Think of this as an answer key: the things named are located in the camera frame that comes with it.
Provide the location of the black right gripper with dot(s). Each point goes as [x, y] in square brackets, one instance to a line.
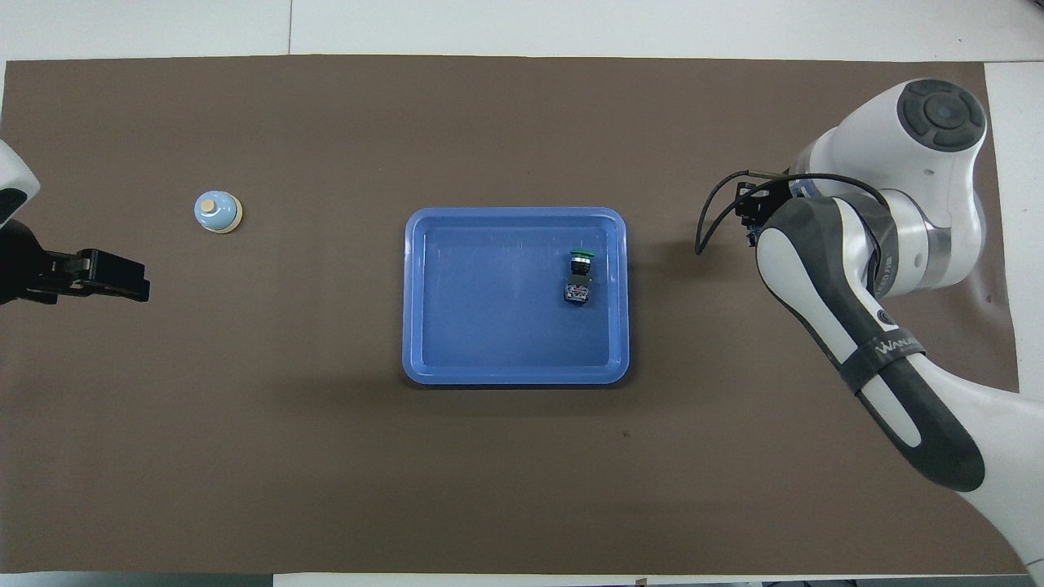
[758, 208]

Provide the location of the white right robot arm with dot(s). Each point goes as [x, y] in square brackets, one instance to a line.
[897, 204]

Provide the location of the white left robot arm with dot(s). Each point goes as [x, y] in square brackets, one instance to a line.
[12, 183]

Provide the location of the light blue desk bell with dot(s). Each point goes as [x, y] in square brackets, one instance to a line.
[217, 210]

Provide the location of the brown table mat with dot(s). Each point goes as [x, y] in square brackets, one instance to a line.
[326, 456]

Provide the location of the green push button switch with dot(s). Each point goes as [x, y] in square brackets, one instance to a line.
[580, 281]

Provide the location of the blue plastic tray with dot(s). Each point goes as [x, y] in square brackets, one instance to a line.
[489, 302]

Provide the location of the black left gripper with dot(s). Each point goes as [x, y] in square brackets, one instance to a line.
[98, 273]

